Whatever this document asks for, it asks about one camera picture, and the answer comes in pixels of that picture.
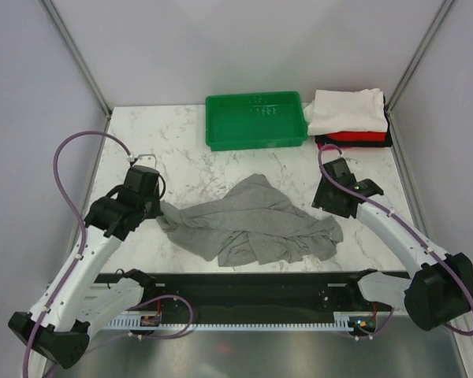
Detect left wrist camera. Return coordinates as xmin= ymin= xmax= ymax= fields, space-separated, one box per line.
xmin=127 ymin=154 xmax=158 ymax=169

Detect white slotted cable duct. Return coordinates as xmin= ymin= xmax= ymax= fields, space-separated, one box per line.
xmin=103 ymin=313 xmax=354 ymax=332

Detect white folded t-shirt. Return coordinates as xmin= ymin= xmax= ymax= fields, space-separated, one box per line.
xmin=304 ymin=88 xmax=388 ymax=136

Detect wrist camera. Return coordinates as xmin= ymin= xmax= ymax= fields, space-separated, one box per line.
xmin=127 ymin=154 xmax=158 ymax=169
xmin=339 ymin=153 xmax=361 ymax=172

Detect pink folded t-shirt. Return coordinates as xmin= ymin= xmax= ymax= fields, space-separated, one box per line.
xmin=317 ymin=143 xmax=342 ymax=154

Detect right aluminium frame post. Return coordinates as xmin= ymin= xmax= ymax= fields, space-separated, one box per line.
xmin=385 ymin=0 xmax=458 ymax=113

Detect red folded t-shirt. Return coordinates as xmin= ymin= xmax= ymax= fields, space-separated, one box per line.
xmin=326 ymin=132 xmax=387 ymax=143

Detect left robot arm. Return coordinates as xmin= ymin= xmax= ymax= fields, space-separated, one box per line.
xmin=8 ymin=165 xmax=166 ymax=369

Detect grey t-shirt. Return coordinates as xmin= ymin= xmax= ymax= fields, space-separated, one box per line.
xmin=158 ymin=174 xmax=344 ymax=267

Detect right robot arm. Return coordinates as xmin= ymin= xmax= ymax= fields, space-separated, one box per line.
xmin=312 ymin=158 xmax=473 ymax=331

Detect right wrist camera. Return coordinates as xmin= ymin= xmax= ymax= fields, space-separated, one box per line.
xmin=339 ymin=153 xmax=361 ymax=172

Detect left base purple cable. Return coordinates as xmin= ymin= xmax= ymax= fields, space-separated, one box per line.
xmin=128 ymin=295 xmax=195 ymax=342

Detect aluminium frame post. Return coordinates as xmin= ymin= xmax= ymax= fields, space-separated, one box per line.
xmin=385 ymin=0 xmax=458 ymax=113
xmin=39 ymin=0 xmax=112 ymax=120

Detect black folded t-shirt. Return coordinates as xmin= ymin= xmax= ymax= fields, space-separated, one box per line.
xmin=314 ymin=108 xmax=392 ymax=147

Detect green plastic tray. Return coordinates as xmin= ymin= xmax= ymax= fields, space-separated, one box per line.
xmin=205 ymin=91 xmax=307 ymax=151

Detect left aluminium frame post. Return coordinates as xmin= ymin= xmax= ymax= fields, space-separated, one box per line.
xmin=39 ymin=0 xmax=112 ymax=120

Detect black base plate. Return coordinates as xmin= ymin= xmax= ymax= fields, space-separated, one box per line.
xmin=92 ymin=269 xmax=413 ymax=328

